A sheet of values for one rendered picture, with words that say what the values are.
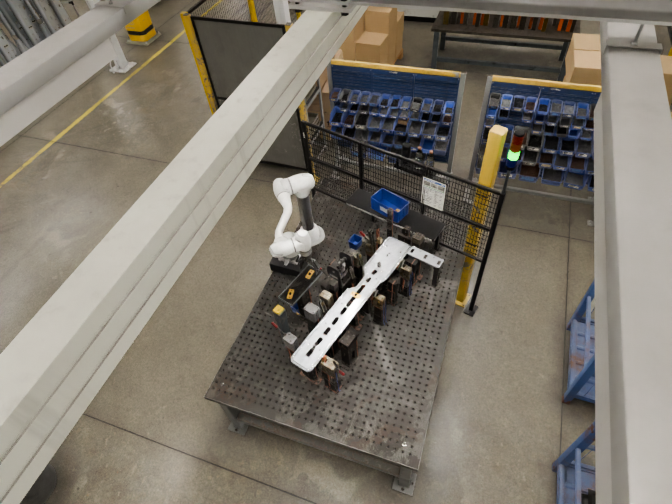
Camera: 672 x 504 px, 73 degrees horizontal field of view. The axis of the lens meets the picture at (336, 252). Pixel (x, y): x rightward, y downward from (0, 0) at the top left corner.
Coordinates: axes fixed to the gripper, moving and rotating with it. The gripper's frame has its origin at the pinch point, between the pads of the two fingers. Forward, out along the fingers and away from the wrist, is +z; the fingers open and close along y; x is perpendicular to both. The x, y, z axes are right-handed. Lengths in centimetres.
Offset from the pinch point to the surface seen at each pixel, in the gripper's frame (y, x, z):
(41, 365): 81, -167, -217
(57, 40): -8, -90, -211
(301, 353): 20, -54, 21
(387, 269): 48, 39, 21
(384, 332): 61, 1, 51
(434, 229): 69, 92, 18
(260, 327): -33, -35, 52
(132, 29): -645, 448, 94
